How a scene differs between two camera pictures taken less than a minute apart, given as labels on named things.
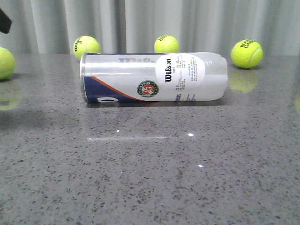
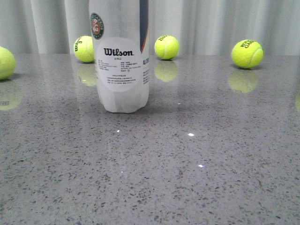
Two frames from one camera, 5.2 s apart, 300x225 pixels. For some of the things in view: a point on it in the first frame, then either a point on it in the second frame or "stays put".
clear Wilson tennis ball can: x=153 y=77 to x=120 y=33
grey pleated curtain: x=53 y=26 stays put
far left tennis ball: x=7 y=63 stays put
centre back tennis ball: x=166 y=44 stays put
